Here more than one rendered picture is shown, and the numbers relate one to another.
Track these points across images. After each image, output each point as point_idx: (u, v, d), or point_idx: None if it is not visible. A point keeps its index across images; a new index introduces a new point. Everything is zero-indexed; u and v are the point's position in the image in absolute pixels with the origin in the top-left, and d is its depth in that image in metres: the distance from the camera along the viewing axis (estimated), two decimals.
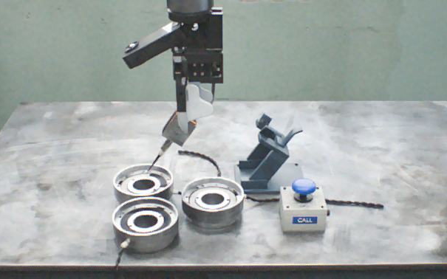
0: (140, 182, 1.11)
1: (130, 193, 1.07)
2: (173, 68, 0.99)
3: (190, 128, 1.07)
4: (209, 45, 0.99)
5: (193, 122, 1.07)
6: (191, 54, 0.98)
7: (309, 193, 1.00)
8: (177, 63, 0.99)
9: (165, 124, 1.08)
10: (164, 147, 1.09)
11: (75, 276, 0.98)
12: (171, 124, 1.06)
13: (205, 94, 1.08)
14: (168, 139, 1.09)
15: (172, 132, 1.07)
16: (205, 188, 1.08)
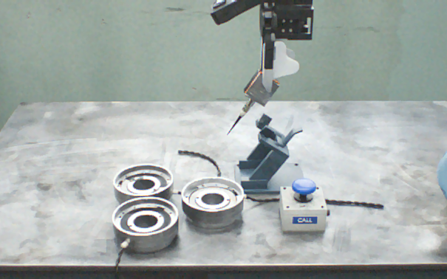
0: (140, 182, 1.11)
1: (130, 193, 1.07)
2: (264, 23, 0.99)
3: (273, 87, 1.06)
4: (299, 1, 0.99)
5: (275, 82, 1.07)
6: (282, 9, 0.98)
7: (309, 193, 1.00)
8: (267, 19, 0.99)
9: (247, 84, 1.08)
10: (246, 108, 1.09)
11: (75, 276, 0.98)
12: (255, 83, 1.06)
13: (288, 53, 1.07)
14: (250, 100, 1.08)
15: (255, 91, 1.07)
16: (205, 188, 1.08)
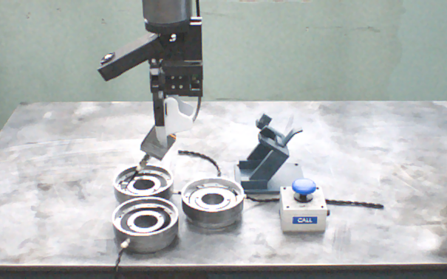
0: (140, 182, 1.11)
1: (130, 193, 1.07)
2: (151, 80, 0.95)
3: (170, 142, 1.02)
4: (188, 57, 0.95)
5: (172, 137, 1.03)
6: (169, 66, 0.94)
7: (309, 193, 1.00)
8: (154, 76, 0.95)
9: (144, 139, 1.04)
10: (142, 163, 1.04)
11: (75, 276, 0.98)
12: (150, 138, 1.02)
13: (185, 107, 1.03)
14: (146, 155, 1.04)
15: (151, 146, 1.03)
16: (205, 188, 1.08)
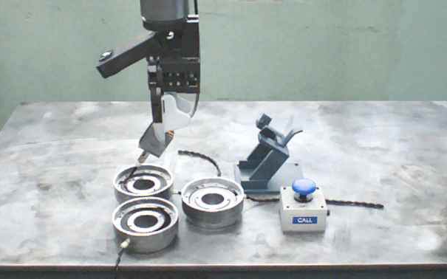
0: (140, 182, 1.11)
1: None
2: (148, 77, 0.96)
3: (168, 139, 1.03)
4: (185, 54, 0.96)
5: (170, 133, 1.04)
6: (166, 63, 0.95)
7: (309, 193, 1.00)
8: (152, 73, 0.96)
9: (142, 135, 1.05)
10: (141, 159, 1.06)
11: (75, 276, 0.98)
12: (148, 135, 1.03)
13: (183, 103, 1.05)
14: (145, 150, 1.05)
15: (148, 143, 1.04)
16: (205, 188, 1.08)
